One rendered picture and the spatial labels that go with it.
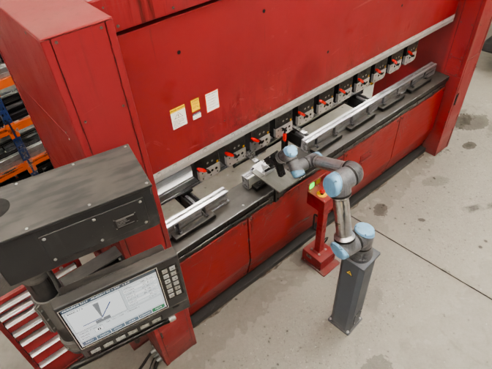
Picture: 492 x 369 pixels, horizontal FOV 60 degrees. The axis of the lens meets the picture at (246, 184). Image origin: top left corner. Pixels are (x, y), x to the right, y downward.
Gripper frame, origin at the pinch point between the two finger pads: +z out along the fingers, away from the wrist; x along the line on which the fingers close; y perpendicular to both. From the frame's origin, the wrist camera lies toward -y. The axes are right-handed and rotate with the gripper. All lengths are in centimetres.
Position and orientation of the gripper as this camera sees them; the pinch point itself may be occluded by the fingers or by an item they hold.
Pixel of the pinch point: (267, 170)
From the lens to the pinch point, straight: 277.3
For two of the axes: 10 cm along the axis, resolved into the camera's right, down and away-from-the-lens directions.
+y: -5.5, -8.4, -0.2
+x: -7.3, 4.9, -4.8
